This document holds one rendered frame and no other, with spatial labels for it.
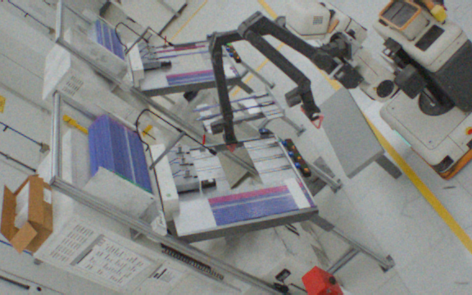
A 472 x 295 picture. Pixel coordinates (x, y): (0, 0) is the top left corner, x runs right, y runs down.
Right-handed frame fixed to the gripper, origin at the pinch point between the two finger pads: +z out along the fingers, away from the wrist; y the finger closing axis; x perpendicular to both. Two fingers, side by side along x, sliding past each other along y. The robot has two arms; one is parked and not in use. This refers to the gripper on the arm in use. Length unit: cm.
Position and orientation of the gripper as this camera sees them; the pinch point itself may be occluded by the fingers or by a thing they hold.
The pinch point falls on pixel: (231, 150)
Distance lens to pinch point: 305.7
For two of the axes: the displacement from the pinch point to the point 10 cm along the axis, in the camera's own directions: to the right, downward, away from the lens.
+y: 2.6, 5.6, -7.9
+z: 1.0, 7.9, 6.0
